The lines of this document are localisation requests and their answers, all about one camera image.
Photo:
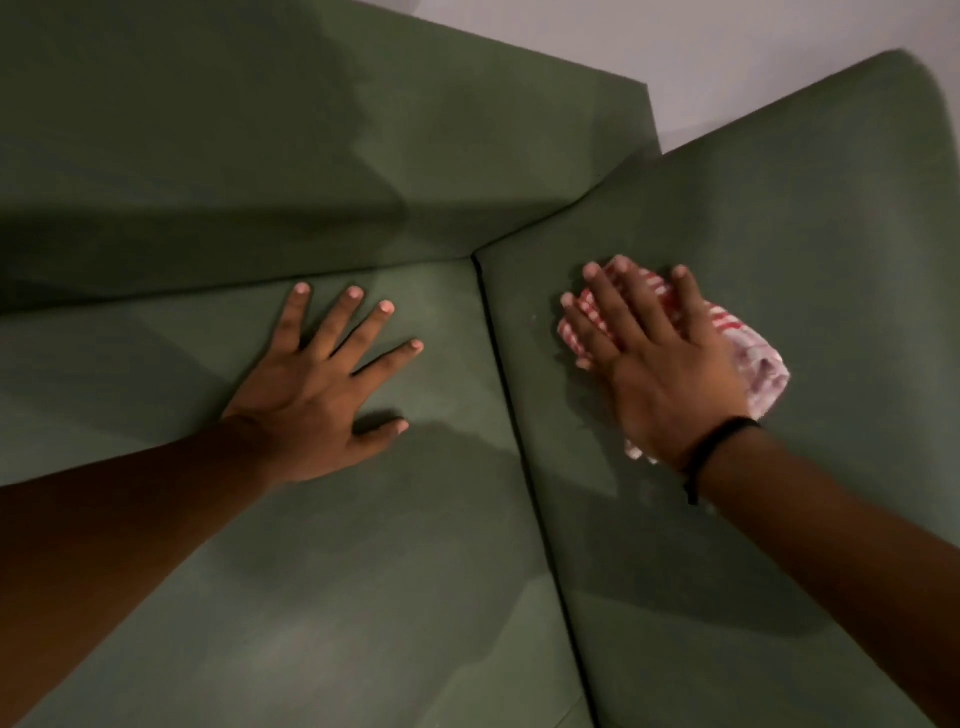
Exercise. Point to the person's right hand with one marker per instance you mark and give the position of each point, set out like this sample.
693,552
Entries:
667,390

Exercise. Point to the person's left hand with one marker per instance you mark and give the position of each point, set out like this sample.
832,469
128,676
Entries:
307,405

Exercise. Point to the red white checkered cloth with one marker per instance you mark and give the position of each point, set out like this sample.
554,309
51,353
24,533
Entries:
757,367

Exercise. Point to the person's right forearm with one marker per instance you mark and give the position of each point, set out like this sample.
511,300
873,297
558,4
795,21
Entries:
840,540

